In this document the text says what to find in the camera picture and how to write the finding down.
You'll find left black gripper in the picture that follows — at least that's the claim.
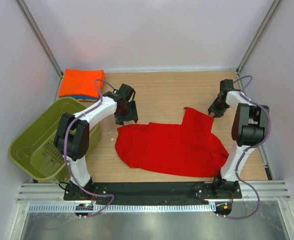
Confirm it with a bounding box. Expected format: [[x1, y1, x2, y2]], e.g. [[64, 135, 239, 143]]
[[115, 100, 138, 126]]

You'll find red t shirt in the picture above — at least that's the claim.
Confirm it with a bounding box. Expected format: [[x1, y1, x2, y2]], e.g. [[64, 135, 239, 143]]
[[115, 107, 229, 178]]

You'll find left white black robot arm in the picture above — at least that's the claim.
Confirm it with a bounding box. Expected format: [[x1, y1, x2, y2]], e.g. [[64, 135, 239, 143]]
[[54, 83, 138, 200]]

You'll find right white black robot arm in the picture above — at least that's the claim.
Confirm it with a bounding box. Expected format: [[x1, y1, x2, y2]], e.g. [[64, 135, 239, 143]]
[[208, 79, 271, 199]]

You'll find blue folded t shirt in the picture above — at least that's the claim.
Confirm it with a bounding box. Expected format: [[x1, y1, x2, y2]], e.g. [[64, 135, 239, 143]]
[[71, 95, 100, 102]]

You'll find orange folded t shirt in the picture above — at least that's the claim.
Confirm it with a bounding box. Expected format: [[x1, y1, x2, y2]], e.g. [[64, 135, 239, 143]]
[[58, 68, 105, 99]]

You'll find olive green plastic basket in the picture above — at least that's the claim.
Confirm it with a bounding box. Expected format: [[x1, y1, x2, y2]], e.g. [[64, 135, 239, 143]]
[[9, 97, 88, 183]]

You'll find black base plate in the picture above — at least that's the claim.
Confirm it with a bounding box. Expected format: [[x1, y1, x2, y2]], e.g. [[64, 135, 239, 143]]
[[63, 180, 243, 204]]

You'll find aluminium frame rail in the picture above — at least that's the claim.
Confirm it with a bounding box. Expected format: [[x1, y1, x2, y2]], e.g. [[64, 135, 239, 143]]
[[17, 180, 291, 203]]

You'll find slotted cable duct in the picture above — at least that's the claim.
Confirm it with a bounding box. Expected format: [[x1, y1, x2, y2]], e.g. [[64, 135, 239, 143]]
[[29, 202, 216, 214]]

